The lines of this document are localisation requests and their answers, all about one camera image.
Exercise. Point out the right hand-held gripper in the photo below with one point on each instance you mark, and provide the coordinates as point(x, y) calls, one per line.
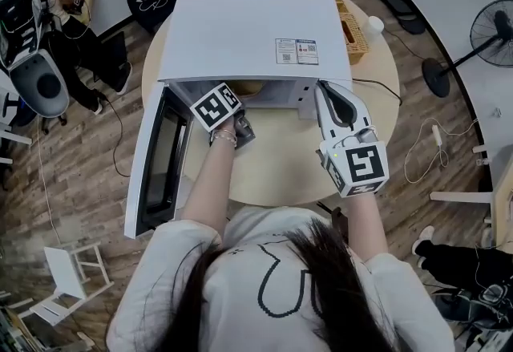
point(360, 166)

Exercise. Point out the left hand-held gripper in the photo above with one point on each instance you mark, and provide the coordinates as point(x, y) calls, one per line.
point(214, 106)

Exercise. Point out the yellow plastic tray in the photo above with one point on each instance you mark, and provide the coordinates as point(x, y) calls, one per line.
point(248, 87)

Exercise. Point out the white microwave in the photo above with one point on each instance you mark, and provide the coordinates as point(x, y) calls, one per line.
point(240, 33)

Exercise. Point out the person's left forearm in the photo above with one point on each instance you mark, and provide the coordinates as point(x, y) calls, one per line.
point(208, 186)

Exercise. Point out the person's right forearm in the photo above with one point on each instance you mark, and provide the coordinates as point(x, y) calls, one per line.
point(366, 226)

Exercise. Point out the wicker tissue box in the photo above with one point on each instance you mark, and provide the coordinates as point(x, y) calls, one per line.
point(354, 37)

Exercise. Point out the round wooden table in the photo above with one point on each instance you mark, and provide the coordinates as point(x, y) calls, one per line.
point(276, 158)

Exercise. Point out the white cup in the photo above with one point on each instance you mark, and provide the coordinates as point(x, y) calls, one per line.
point(373, 25)

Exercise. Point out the white power strip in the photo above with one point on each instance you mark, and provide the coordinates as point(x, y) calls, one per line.
point(437, 135)

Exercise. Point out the white desk leg bar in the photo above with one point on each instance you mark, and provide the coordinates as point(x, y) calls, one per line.
point(461, 197)

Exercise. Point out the black standing fan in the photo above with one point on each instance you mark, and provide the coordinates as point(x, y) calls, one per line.
point(495, 33)

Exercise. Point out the light wooden desk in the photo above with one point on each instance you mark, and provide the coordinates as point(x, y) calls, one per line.
point(503, 206)

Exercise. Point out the person's white shirt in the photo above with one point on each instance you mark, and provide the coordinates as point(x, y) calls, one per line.
point(236, 302)

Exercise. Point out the white stool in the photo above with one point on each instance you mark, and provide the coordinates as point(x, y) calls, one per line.
point(62, 274)

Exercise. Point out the black backpack rig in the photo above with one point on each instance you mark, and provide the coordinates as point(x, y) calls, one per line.
point(477, 310)

